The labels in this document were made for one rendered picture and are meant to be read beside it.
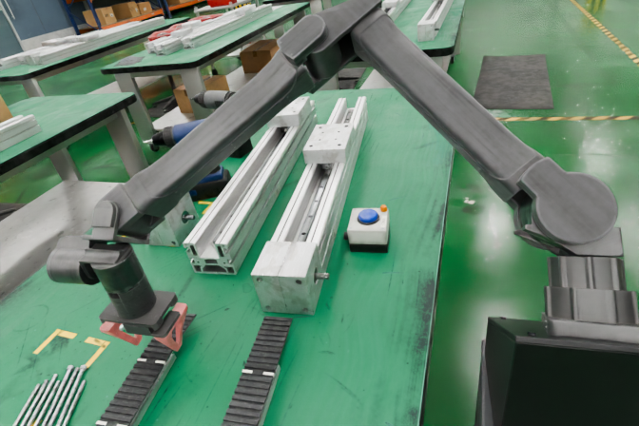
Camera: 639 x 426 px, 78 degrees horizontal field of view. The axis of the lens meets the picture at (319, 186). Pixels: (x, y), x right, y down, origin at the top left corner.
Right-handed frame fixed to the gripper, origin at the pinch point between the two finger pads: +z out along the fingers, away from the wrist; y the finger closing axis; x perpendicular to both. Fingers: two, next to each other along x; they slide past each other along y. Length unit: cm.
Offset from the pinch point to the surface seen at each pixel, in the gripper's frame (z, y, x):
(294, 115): -9, -3, -77
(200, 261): 0.5, 2.5, -19.8
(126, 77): 20, 187, -233
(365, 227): -3.4, -31.7, -29.2
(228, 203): -3.1, 2.5, -36.5
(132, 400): 0.4, -1.9, 9.6
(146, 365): 0.2, -0.8, 4.2
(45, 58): 8, 298, -269
